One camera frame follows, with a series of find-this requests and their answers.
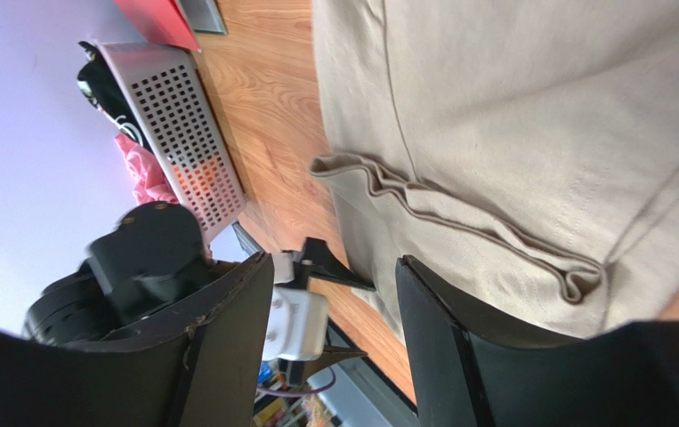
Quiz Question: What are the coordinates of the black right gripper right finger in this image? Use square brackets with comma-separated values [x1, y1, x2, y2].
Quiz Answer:
[395, 255, 588, 426]

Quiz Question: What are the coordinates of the green folder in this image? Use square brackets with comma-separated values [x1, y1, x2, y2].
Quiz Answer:
[178, 0, 227, 36]

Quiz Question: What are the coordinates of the pink t-shirt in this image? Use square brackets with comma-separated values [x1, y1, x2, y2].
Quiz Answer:
[115, 133, 179, 205]

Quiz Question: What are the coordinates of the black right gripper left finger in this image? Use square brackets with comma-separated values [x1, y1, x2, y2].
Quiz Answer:
[66, 253, 274, 426]

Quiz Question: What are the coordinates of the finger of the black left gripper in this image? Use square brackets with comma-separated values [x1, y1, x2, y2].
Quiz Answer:
[302, 346, 368, 379]
[300, 238, 376, 292]

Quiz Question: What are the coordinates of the beige t-shirt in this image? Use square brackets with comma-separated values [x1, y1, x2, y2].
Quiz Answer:
[309, 1, 679, 338]

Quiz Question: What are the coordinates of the white laundry basket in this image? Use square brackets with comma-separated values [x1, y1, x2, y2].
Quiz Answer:
[97, 43, 246, 243]

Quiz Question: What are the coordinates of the red folder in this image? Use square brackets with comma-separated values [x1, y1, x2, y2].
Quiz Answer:
[114, 0, 201, 52]

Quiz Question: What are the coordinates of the black floral t-shirt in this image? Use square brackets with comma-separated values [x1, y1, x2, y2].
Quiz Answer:
[77, 41, 152, 152]

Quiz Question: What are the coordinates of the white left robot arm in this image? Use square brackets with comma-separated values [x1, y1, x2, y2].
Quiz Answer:
[23, 202, 376, 362]

